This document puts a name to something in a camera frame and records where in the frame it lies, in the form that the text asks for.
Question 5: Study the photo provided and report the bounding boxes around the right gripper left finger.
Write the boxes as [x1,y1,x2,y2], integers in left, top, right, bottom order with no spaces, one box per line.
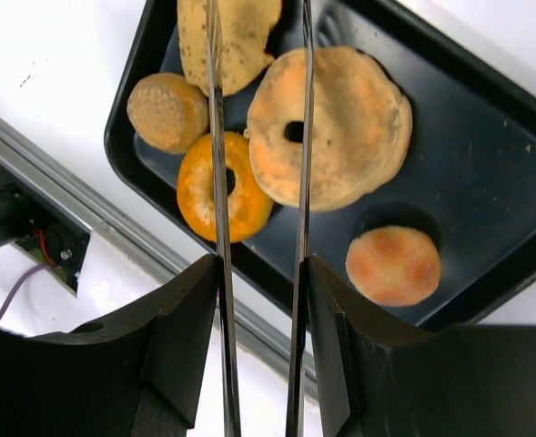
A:
[0,255,217,436]

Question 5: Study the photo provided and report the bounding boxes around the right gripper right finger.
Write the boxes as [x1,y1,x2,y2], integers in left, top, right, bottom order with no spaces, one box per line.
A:
[307,257,536,436]

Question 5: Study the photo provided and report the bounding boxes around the metal tongs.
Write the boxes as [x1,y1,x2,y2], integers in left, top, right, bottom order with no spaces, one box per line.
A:
[206,1,314,436]

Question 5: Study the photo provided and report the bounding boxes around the speckled oval bread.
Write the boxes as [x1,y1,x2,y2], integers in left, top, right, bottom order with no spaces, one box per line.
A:
[177,0,282,97]

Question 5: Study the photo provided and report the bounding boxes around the small round bun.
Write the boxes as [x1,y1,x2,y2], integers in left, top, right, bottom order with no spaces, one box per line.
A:
[345,226,441,307]

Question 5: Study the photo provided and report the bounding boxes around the orange glazed donut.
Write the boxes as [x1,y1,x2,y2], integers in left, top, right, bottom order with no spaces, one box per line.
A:
[177,132,273,243]

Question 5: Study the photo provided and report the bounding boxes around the large pale bagel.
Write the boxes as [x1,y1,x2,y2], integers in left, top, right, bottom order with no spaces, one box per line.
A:
[246,46,412,212]

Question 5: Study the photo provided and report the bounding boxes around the small round muffin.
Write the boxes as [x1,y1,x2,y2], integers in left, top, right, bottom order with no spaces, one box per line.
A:
[126,72,209,154]

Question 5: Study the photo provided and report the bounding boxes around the aluminium rail front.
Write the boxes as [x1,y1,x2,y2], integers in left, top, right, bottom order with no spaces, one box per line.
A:
[0,118,291,377]

